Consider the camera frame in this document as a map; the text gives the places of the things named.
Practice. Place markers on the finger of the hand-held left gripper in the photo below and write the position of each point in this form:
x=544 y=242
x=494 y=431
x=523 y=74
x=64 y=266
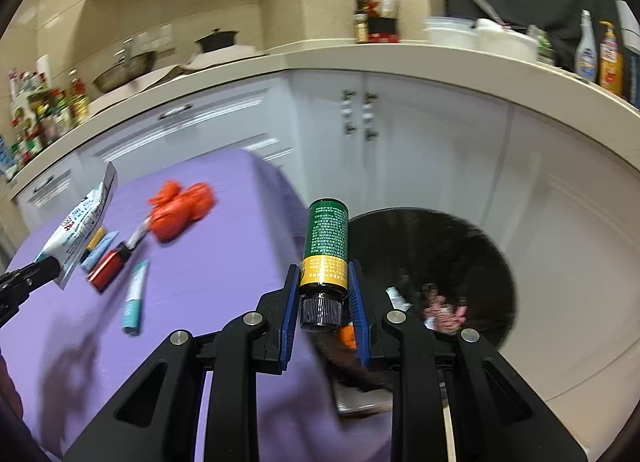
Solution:
x=35 y=272

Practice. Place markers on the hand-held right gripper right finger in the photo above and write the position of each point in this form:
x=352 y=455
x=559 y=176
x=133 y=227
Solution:
x=357 y=312

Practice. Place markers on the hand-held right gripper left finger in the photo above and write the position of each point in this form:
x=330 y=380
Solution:
x=286 y=322

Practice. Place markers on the long white pouch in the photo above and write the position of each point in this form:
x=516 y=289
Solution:
x=397 y=298

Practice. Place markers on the white pouch with blue print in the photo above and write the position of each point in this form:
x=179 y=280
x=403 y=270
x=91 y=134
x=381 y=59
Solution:
x=80 y=227

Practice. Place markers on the small red bottle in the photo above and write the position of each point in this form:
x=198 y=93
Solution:
x=107 y=269

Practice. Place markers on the small light blue tube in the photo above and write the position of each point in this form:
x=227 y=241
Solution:
x=107 y=244

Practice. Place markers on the green bottle with black cap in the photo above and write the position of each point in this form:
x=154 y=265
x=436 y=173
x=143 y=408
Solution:
x=325 y=242

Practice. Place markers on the clear wrapper with orange print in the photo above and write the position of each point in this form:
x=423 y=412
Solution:
x=442 y=317

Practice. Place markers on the small teal and white bottle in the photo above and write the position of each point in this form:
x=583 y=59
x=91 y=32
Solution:
x=136 y=292

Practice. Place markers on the black trash bin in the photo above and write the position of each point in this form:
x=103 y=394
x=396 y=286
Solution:
x=450 y=262

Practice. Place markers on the red plastic bag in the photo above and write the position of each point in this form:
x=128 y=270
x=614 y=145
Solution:
x=180 y=212

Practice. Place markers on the purple tablecloth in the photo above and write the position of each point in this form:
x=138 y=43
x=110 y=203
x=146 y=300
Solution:
x=200 y=282

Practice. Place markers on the blue and white bag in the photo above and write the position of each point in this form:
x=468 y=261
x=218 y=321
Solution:
x=6 y=157

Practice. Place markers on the group of condiment bottles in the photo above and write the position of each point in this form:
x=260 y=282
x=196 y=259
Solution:
x=45 y=112

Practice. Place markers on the yellow cooking oil bottle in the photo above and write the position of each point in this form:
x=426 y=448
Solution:
x=79 y=102

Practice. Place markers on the white kitchen cabinets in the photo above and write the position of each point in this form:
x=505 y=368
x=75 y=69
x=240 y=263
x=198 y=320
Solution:
x=450 y=142

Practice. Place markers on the steel wok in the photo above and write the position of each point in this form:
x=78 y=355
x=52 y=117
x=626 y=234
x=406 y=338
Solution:
x=125 y=73

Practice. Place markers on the beige stove cover paper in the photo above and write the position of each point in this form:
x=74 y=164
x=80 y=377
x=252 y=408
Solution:
x=165 y=74

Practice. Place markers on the beige kitchen countertop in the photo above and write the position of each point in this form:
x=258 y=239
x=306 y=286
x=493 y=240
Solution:
x=450 y=62

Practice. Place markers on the red box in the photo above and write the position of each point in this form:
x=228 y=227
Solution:
x=385 y=38

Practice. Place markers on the dark olive oil bottle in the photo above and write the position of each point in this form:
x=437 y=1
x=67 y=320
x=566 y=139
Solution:
x=361 y=24

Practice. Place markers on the black lidded pot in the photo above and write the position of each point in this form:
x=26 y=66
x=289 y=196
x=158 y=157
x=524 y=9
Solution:
x=217 y=42

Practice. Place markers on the white lidded container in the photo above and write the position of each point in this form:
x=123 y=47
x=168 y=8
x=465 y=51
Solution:
x=450 y=34

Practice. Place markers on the white open container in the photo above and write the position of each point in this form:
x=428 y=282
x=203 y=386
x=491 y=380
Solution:
x=505 y=42

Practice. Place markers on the green packet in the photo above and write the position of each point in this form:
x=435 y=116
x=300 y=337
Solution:
x=545 y=44

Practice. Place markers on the grey spoon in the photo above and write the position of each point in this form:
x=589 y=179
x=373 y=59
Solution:
x=482 y=4

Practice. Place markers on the white spray bottle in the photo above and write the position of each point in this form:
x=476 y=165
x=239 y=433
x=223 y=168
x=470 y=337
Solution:
x=586 y=57

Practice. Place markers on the orange dish soap bottle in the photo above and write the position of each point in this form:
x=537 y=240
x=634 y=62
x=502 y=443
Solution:
x=609 y=67

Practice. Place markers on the blue bottle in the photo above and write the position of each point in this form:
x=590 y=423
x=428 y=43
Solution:
x=632 y=77

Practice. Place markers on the white wall socket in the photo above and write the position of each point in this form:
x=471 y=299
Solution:
x=166 y=37

